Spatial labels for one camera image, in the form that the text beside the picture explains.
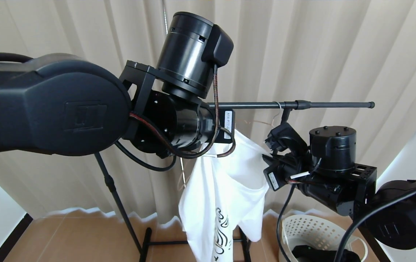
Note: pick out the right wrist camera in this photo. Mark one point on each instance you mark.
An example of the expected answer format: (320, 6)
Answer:
(284, 140)

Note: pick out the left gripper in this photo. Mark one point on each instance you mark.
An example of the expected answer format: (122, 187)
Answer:
(197, 127)

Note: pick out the white laundry basket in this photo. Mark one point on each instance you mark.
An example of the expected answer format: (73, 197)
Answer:
(313, 227)

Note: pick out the black clothes rack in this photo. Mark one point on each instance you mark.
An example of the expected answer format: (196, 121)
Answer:
(320, 105)

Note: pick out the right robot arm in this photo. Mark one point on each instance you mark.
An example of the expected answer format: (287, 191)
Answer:
(339, 171)

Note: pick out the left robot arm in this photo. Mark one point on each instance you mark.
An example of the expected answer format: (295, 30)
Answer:
(59, 109)

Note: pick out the white printed T-shirt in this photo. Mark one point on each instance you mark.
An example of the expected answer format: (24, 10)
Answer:
(226, 182)

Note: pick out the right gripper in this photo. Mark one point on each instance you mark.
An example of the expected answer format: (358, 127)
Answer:
(284, 171)

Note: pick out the black garment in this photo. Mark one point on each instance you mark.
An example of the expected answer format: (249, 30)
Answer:
(320, 254)

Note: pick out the pink clothes hanger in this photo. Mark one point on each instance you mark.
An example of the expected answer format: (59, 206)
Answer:
(280, 107)

